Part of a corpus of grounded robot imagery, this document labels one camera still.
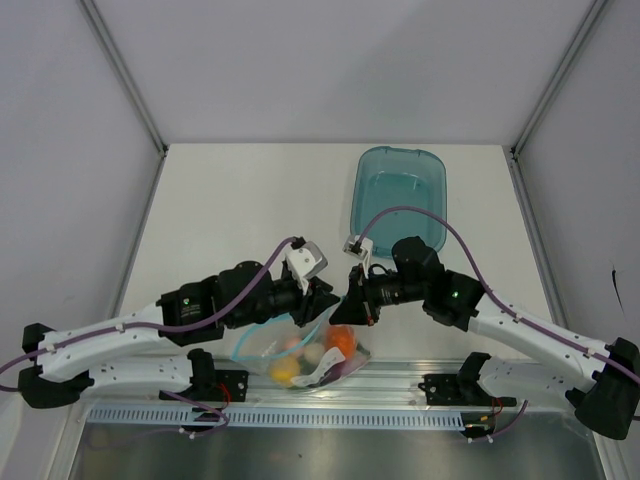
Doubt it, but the purple eggplant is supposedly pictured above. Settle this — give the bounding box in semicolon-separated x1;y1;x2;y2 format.
319;362;360;387

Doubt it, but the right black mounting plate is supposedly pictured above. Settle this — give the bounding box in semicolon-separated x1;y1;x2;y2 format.
418;374;517;407

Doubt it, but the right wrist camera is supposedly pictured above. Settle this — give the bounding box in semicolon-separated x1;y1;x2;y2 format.
342;234;374;271

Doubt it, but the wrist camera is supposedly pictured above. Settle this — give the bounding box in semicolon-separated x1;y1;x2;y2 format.
342;234;374;271
285;237;328;295

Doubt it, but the white egg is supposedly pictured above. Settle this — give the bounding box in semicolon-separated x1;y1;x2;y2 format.
303;343;326;365

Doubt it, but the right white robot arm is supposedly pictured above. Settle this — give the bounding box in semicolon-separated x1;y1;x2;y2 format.
330;235;639;440

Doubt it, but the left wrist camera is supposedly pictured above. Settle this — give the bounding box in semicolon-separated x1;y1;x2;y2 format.
285;237;328;295

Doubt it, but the teal plastic tub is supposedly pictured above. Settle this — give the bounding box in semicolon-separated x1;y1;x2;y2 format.
350;146;447;258

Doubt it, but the left aluminium frame post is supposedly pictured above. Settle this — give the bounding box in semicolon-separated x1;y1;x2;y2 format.
76;0;168;157

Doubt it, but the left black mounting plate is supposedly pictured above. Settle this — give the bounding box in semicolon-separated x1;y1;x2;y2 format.
212;370;249;403

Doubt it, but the aluminium frame post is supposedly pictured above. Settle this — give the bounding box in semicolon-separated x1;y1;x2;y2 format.
76;0;168;157
510;0;614;161

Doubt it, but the black mounting plate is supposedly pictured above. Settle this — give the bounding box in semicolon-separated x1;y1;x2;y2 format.
418;374;517;407
212;370;249;403

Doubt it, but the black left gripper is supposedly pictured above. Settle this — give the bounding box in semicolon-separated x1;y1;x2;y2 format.
228;272;340;330

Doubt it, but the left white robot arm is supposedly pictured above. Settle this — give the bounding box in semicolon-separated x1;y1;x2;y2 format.
18;261;339;409

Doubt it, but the right aluminium frame post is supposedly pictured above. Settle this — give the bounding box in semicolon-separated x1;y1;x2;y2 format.
510;0;614;161

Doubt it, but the orange tomato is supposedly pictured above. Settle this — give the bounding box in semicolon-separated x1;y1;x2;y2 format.
325;325;358;359

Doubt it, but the white slotted cable duct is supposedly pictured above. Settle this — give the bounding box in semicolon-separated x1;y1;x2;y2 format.
87;404;465;431

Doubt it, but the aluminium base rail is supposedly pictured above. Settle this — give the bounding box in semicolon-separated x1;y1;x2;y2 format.
84;352;614;414

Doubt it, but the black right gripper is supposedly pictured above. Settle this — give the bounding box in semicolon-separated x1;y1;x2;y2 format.
330;263;427;327

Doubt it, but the yellow lemon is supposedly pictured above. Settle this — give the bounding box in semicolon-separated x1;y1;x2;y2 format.
269;356;300;387

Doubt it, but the clear zip top bag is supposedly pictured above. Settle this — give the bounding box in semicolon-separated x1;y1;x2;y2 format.
230;305;372;391

